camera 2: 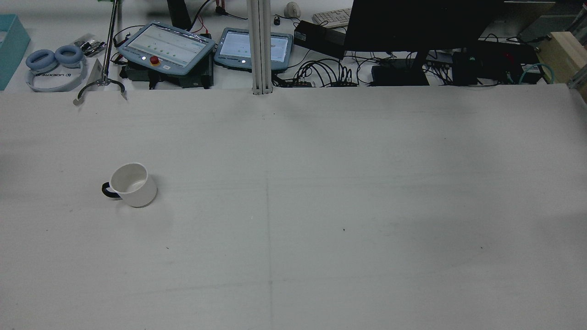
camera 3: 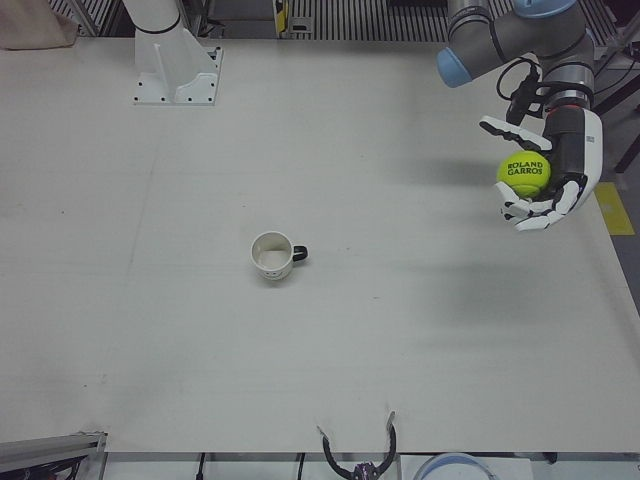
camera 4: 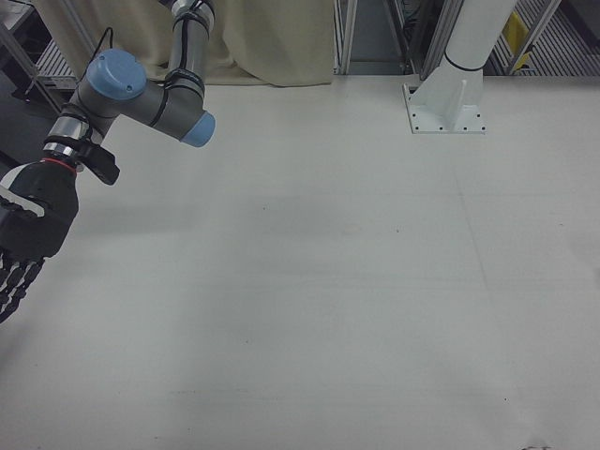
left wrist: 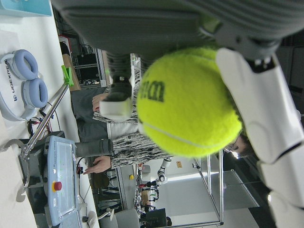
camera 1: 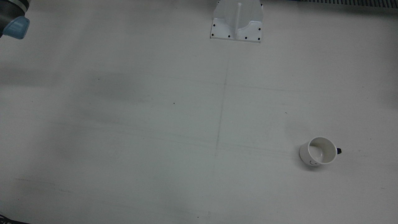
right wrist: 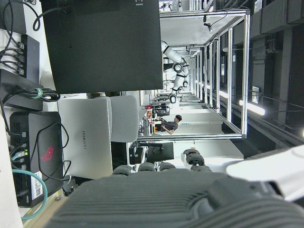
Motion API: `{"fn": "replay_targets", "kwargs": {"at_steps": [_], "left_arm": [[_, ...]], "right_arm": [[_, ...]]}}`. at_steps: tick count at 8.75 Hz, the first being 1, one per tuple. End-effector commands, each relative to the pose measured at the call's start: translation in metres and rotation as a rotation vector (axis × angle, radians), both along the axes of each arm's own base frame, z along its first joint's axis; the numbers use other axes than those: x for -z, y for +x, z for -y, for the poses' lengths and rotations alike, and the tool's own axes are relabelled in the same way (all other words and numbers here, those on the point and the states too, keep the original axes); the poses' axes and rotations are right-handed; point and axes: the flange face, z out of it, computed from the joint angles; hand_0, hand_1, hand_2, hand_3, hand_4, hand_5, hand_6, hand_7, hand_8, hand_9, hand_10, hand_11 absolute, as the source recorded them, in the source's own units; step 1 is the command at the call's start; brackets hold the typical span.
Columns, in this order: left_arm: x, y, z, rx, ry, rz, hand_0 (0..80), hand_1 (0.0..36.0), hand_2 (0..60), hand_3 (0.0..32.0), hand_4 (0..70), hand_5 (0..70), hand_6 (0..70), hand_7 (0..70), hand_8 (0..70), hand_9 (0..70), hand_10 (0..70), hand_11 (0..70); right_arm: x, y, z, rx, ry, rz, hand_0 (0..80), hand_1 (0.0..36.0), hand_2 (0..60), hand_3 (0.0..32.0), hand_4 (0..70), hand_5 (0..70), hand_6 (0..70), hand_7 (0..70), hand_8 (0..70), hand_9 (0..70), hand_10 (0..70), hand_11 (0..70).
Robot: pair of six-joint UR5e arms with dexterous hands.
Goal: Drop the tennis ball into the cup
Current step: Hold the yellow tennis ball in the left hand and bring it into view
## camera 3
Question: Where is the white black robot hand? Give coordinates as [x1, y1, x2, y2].
[478, 105, 605, 234]

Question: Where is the yellow green tennis ball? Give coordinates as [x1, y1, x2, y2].
[495, 150, 553, 200]

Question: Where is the black tripod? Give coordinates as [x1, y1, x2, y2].
[592, 29, 640, 175]

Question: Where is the grey ribbed panel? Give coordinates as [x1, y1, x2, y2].
[288, 0, 454, 42]

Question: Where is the black claw clamp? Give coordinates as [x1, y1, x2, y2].
[316, 410, 399, 480]

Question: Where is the beige cloth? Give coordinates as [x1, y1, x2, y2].
[0, 0, 79, 52]

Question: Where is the aluminium extrusion bar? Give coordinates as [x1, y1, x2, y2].
[0, 430, 109, 480]

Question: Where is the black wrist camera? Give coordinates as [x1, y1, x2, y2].
[507, 77, 544, 125]

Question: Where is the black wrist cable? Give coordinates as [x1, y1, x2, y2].
[496, 56, 544, 104]

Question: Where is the yellow black striped post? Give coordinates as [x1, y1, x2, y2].
[272, 0, 290, 37]

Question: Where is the white cup with black handle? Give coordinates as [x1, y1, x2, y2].
[249, 230, 310, 287]

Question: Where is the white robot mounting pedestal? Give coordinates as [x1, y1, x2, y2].
[119, 0, 224, 108]

